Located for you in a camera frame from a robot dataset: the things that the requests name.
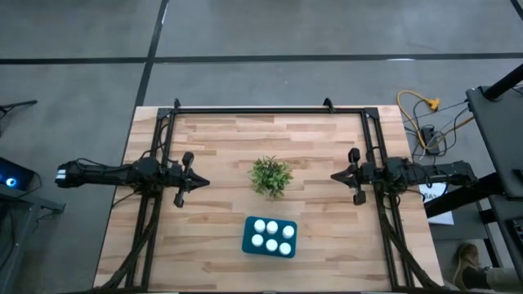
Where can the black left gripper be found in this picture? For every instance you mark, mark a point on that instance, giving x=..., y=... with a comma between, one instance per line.
x=180, y=179

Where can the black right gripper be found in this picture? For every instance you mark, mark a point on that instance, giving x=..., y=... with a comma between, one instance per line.
x=354, y=155

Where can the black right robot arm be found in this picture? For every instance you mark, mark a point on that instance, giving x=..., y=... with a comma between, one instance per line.
x=449, y=173

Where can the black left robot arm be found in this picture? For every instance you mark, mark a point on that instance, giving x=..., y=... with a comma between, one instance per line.
x=102, y=173

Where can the teal plastic basket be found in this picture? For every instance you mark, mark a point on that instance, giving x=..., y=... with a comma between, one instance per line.
x=248, y=229

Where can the green plant in white pot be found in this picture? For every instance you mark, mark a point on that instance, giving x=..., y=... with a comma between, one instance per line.
x=270, y=177

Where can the black power strip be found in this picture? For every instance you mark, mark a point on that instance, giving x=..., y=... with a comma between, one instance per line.
x=430, y=139

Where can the white printed paper sheet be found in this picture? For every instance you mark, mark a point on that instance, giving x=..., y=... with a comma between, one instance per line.
x=443, y=214

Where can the grey metal stand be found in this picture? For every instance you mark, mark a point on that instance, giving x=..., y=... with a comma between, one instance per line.
x=49, y=205

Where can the black desk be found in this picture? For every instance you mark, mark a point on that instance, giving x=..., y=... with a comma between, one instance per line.
x=498, y=134

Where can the black computer with blue light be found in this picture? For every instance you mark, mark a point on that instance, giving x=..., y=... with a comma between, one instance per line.
x=16, y=175

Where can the black pole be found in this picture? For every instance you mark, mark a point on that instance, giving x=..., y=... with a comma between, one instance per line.
x=506, y=81

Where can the black tripod leg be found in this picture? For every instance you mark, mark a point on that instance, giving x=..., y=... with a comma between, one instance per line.
x=24, y=103

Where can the black aluminium table frame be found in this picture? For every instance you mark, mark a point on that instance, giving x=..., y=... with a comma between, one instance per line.
x=265, y=110

